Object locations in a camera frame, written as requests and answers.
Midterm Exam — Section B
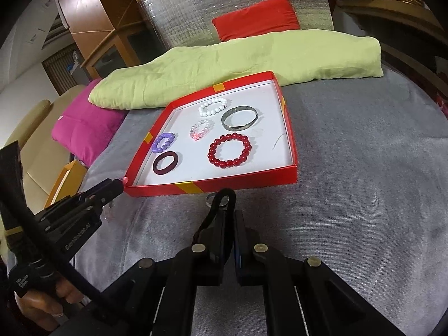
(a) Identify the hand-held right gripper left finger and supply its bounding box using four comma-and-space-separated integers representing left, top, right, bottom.
66, 210, 232, 336

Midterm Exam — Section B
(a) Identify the brown window shutter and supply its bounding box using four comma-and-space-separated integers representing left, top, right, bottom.
41, 47, 90, 96

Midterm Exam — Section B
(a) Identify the white air conditioner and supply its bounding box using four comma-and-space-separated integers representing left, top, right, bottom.
28, 0, 71, 48

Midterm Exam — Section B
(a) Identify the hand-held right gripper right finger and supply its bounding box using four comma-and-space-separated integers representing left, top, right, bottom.
234, 211, 409, 336

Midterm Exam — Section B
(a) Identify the black cable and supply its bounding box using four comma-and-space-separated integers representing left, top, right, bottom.
0, 189, 118, 324

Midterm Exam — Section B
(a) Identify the person's left hand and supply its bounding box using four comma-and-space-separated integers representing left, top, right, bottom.
16, 275, 83, 323

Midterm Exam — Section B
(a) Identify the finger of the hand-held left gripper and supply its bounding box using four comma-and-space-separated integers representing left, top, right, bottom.
87, 186, 125, 214
83, 178, 125, 202

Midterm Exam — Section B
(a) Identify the dark maroon ring bangle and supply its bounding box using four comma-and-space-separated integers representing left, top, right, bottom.
152, 150, 178, 176

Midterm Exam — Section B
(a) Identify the pink cushion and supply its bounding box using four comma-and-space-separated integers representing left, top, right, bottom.
51, 79, 127, 167

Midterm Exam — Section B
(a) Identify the dark wooden furniture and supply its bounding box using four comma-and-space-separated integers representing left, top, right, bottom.
332, 0, 448, 74

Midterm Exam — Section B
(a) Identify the red cardboard box tray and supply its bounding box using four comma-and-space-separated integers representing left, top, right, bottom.
123, 71, 299, 198

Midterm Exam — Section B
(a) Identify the purple bead bracelet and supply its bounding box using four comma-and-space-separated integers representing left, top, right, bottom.
151, 132, 176, 155

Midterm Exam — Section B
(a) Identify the light green blanket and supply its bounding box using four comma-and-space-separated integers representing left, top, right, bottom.
88, 30, 384, 110

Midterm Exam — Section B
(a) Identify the small wooden box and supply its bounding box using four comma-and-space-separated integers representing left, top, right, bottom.
45, 160, 88, 208

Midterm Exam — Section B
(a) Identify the white bead bracelet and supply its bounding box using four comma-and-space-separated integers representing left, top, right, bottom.
198, 97, 229, 117

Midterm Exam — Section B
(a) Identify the red cushion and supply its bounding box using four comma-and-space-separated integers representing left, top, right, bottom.
212, 0, 300, 42

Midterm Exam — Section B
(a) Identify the wooden cabinet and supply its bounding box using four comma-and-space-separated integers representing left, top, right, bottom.
52, 0, 149, 79

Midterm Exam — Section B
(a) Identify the small silver ring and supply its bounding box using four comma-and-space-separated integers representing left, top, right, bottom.
205, 192, 232, 208

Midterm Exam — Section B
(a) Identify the red bead bracelet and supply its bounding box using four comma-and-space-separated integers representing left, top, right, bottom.
208, 132, 252, 169

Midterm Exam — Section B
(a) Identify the black band loop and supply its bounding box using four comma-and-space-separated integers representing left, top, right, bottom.
209, 188, 236, 218

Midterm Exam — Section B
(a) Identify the beige sofa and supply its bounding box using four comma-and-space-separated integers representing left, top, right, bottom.
0, 85, 90, 200

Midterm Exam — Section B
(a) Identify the silver foil mat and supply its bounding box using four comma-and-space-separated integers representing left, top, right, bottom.
137, 0, 335, 48

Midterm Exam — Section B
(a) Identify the silver metal bangle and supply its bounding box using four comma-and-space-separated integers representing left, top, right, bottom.
220, 105, 260, 131

